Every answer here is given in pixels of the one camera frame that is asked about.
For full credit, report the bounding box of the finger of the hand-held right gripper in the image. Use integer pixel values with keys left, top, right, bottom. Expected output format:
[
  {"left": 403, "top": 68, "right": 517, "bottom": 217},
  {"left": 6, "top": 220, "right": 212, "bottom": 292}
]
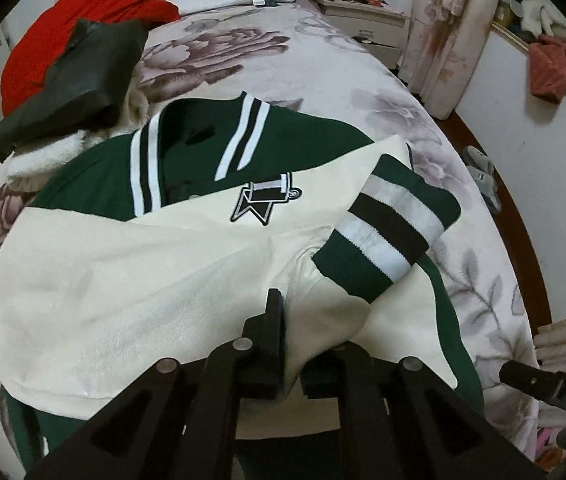
[{"left": 499, "top": 360, "right": 565, "bottom": 403}]

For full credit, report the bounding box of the white shoe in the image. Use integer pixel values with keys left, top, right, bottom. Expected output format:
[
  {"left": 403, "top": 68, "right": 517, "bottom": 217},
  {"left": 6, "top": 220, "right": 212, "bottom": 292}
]
[{"left": 462, "top": 145, "right": 501, "bottom": 213}]

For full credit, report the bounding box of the red garment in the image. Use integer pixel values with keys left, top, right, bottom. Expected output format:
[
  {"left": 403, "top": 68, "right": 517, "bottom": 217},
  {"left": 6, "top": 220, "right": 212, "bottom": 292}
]
[{"left": 0, "top": 0, "right": 188, "bottom": 117}]

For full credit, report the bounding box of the floral curtain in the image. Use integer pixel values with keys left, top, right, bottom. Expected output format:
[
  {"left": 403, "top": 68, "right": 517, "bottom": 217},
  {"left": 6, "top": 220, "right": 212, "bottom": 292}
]
[{"left": 405, "top": 0, "right": 514, "bottom": 121}]

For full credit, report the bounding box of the floral plush blanket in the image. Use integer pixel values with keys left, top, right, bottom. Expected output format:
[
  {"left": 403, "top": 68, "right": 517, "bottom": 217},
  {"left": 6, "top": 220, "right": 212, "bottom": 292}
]
[{"left": 0, "top": 0, "right": 544, "bottom": 480}]

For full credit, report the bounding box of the green and white varsity jacket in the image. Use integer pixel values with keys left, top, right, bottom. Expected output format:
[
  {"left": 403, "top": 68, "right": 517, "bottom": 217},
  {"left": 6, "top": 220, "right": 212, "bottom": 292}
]
[{"left": 0, "top": 91, "right": 485, "bottom": 476}]

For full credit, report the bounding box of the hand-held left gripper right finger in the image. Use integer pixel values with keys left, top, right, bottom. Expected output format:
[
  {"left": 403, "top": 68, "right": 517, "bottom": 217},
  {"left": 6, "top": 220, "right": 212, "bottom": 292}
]
[{"left": 302, "top": 342, "right": 547, "bottom": 480}]

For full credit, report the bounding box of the white nightstand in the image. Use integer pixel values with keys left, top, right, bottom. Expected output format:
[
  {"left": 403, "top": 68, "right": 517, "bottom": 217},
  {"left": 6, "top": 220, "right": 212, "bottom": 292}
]
[{"left": 319, "top": 0, "right": 410, "bottom": 73}]

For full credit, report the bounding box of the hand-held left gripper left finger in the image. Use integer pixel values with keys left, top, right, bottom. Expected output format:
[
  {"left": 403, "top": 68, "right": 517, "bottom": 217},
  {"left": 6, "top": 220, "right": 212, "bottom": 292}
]
[{"left": 25, "top": 288, "right": 285, "bottom": 480}]

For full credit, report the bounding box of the white cloth on rack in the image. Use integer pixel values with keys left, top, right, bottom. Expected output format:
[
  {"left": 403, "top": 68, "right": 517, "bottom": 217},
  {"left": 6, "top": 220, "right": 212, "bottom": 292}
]
[{"left": 518, "top": 0, "right": 566, "bottom": 41}]

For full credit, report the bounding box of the black leather garment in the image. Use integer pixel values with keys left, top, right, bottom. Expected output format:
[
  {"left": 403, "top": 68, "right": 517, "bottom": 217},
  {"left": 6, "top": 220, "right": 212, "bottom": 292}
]
[{"left": 0, "top": 18, "right": 150, "bottom": 163}]

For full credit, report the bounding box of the white fluffy garment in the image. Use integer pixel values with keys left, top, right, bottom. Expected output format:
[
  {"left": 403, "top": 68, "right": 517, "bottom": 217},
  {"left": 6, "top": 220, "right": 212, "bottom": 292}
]
[{"left": 7, "top": 62, "right": 164, "bottom": 186}]

